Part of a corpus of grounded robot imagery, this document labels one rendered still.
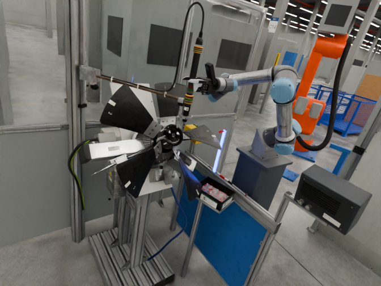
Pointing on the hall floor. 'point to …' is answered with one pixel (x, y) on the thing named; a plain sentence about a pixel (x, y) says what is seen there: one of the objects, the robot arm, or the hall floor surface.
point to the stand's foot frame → (101, 254)
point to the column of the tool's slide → (75, 113)
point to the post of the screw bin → (192, 238)
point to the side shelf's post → (116, 212)
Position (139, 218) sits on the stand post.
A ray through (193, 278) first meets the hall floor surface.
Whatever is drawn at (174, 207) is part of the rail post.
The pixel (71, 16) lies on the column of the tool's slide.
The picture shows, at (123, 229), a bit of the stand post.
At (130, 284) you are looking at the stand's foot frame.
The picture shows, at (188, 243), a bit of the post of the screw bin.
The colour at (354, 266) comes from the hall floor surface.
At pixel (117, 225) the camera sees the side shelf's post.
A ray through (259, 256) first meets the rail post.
